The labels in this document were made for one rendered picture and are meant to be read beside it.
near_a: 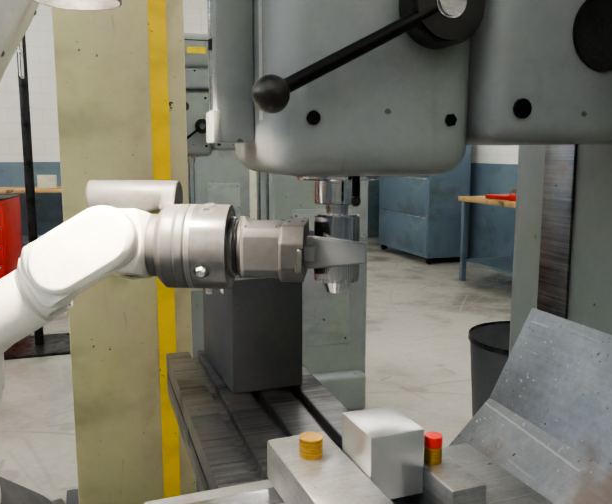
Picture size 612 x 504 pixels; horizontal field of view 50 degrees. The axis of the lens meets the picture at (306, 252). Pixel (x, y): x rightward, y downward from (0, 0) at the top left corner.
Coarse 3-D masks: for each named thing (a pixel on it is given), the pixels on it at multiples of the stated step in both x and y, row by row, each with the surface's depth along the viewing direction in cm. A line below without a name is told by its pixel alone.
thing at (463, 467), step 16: (448, 448) 71; (464, 448) 71; (448, 464) 59; (464, 464) 67; (480, 464) 67; (496, 464) 68; (432, 480) 57; (448, 480) 56; (464, 480) 56; (480, 480) 56; (496, 480) 64; (512, 480) 64; (176, 496) 61; (192, 496) 61; (208, 496) 61; (224, 496) 61; (240, 496) 61; (256, 496) 61; (272, 496) 61; (416, 496) 60; (432, 496) 57; (448, 496) 55; (464, 496) 55; (480, 496) 55; (496, 496) 61; (512, 496) 61; (528, 496) 61
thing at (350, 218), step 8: (320, 216) 67; (328, 216) 66; (336, 216) 66; (344, 216) 66; (352, 216) 66; (320, 224) 67; (328, 224) 66; (336, 224) 66; (344, 224) 66; (352, 224) 67
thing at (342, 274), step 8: (320, 232) 67; (328, 232) 66; (336, 232) 66; (344, 232) 66; (352, 232) 67; (352, 240) 67; (320, 272) 68; (328, 272) 67; (336, 272) 67; (344, 272) 67; (352, 272) 67; (320, 280) 68; (328, 280) 67; (336, 280) 67; (344, 280) 67; (352, 280) 67
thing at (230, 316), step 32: (256, 288) 105; (288, 288) 107; (224, 320) 109; (256, 320) 106; (288, 320) 108; (224, 352) 110; (256, 352) 107; (288, 352) 109; (256, 384) 107; (288, 384) 109
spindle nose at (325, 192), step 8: (320, 184) 66; (328, 184) 66; (336, 184) 65; (344, 184) 65; (360, 184) 67; (320, 192) 66; (328, 192) 66; (336, 192) 66; (344, 192) 66; (360, 192) 68; (320, 200) 66; (328, 200) 66; (336, 200) 66; (344, 200) 66
